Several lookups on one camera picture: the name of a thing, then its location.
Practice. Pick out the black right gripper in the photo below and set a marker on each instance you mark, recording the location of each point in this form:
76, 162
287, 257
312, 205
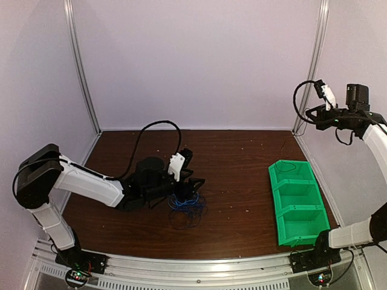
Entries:
321, 121

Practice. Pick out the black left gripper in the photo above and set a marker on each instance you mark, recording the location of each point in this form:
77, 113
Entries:
186, 190

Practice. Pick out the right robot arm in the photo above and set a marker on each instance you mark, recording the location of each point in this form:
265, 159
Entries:
348, 148

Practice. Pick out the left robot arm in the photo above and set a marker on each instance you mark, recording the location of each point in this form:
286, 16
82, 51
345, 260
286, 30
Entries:
48, 171

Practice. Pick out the green three-compartment bin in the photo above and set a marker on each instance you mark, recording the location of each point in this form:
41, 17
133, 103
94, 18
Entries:
299, 209

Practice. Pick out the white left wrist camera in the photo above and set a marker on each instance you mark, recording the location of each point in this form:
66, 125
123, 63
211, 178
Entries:
175, 166

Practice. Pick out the front aluminium rail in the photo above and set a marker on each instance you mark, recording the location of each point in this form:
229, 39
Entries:
127, 272

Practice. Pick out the right aluminium corner post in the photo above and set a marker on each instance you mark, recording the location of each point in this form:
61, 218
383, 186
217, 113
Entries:
321, 28

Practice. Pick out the aluminium corner post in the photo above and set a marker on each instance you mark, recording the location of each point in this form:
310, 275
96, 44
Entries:
80, 71
321, 28

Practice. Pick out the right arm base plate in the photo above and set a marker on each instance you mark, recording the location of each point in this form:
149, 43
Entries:
317, 263

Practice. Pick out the left aluminium corner post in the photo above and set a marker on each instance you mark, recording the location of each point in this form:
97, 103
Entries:
80, 71

